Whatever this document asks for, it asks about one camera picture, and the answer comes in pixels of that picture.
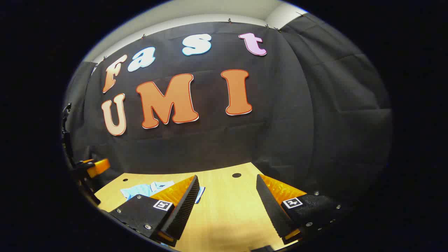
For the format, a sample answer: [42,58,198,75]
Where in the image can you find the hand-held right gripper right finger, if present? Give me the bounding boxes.
[256,174,351,245]

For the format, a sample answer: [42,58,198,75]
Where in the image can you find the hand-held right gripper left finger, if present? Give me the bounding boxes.
[108,175,200,247]

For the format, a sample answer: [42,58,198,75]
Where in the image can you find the light blue T-shirt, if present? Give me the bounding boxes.
[120,180,206,204]

